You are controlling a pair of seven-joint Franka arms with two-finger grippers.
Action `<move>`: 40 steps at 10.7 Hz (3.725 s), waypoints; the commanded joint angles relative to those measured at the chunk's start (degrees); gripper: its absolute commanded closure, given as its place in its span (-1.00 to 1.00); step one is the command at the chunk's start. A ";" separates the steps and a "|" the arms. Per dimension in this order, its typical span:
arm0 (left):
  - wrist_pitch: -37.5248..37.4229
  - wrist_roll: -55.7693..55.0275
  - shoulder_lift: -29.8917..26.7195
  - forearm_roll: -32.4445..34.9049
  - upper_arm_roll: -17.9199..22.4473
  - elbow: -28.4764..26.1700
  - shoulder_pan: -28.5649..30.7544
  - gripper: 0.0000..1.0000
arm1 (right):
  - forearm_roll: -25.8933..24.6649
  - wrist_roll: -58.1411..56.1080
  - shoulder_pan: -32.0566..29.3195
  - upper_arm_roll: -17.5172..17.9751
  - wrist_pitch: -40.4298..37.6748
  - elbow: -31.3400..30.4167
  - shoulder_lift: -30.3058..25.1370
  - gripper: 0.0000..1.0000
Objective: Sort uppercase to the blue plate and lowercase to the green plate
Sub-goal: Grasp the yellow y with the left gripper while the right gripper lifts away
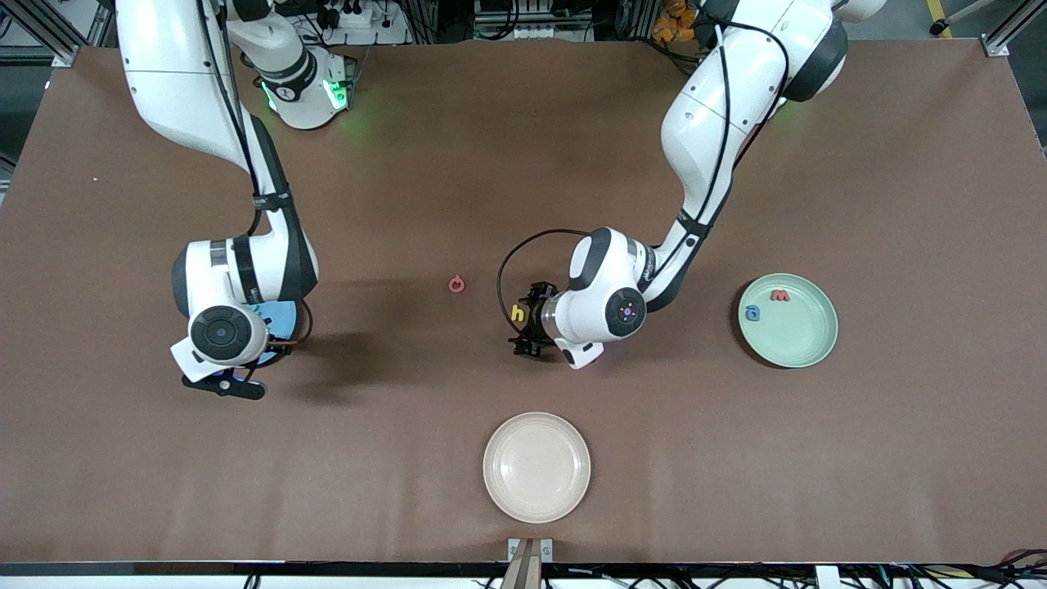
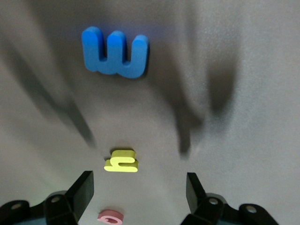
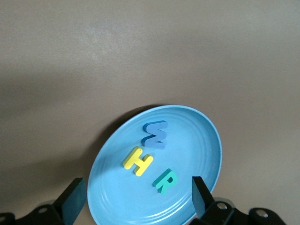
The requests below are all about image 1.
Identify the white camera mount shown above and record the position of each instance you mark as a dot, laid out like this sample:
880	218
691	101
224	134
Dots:
186	360
582	353

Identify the blue plate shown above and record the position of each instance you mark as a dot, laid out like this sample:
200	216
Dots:
282	319

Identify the aluminium frame profile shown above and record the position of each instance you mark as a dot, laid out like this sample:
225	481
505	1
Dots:
994	45
61	57

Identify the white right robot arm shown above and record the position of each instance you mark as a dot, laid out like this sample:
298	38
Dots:
180	82

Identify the white power strip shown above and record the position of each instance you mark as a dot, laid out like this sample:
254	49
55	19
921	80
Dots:
368	37

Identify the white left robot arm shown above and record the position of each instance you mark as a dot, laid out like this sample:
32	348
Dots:
720	123

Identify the beige plate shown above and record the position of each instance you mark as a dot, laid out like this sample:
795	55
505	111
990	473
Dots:
536	466

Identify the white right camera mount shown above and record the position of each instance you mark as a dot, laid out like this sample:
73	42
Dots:
186	360

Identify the green plate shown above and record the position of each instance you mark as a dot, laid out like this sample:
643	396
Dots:
797	327

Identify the red capital letter G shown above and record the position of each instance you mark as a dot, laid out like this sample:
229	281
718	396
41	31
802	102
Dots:
451	285

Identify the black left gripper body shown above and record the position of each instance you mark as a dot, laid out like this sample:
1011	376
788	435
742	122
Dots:
536	321

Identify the orange packaged items pile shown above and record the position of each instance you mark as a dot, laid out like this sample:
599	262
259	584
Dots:
675	24

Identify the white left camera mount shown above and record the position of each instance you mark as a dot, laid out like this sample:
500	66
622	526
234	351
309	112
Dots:
582	353

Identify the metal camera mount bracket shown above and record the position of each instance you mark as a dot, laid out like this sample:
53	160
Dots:
530	564

